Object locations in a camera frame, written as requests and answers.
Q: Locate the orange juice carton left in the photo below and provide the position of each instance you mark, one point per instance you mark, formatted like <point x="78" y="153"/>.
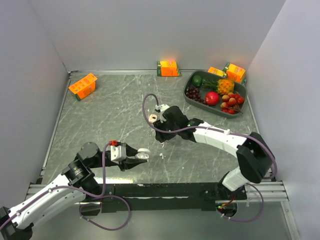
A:
<point x="83" y="87"/>

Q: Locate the red apple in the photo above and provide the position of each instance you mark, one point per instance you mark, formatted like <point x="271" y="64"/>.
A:
<point x="212" y="98"/>

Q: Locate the green lime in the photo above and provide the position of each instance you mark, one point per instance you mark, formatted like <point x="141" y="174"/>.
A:
<point x="197" y="81"/>

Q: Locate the small pineapple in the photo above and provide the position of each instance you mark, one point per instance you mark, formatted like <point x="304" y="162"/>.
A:
<point x="221" y="86"/>

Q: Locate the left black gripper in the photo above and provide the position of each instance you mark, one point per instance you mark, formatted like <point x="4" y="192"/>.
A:
<point x="129" y="162"/>

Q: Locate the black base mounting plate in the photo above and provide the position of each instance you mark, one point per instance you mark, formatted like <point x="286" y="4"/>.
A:
<point x="165" y="196"/>

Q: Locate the dark grape bunch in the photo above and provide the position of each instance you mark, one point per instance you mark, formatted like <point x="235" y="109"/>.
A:
<point x="193" y="93"/>

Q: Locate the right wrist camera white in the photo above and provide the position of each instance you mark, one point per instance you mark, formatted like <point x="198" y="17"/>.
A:
<point x="161" y="109"/>

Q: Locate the white earbud charging case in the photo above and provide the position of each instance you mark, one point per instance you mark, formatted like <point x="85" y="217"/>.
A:
<point x="142" y="154"/>

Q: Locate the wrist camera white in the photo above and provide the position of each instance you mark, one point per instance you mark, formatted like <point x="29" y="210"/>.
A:
<point x="161" y="109"/>
<point x="117" y="151"/>

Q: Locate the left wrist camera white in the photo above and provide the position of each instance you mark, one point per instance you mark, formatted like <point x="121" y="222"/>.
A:
<point x="117" y="151"/>

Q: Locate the orange juice carton right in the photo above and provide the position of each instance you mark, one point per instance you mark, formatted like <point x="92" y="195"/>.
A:
<point x="235" y="73"/>

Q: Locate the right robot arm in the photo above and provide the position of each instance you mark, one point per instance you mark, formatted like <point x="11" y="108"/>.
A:
<point x="251" y="151"/>

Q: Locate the red lychee bunch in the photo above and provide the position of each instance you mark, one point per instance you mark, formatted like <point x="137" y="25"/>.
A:
<point x="232" y="103"/>

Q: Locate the pink earbud charging case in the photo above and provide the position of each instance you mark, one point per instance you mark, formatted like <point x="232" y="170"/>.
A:
<point x="152" y="118"/>

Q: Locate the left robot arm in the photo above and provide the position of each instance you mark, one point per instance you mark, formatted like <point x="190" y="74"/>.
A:
<point x="83" y="178"/>

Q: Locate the aluminium rail frame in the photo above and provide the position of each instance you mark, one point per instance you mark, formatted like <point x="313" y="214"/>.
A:
<point x="118" y="110"/>

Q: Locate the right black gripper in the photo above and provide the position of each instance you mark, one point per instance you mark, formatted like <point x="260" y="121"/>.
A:
<point x="160" y="138"/>

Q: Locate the orange juice carton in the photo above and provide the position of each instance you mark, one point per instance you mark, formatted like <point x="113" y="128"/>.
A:
<point x="83" y="87"/>
<point x="235" y="73"/>
<point x="168" y="69"/>

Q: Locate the orange carton behind tray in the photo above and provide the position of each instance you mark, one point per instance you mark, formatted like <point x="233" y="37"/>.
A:
<point x="217" y="72"/>

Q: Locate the orange juice carton middle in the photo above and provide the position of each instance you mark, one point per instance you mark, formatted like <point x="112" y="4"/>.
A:
<point x="168" y="69"/>

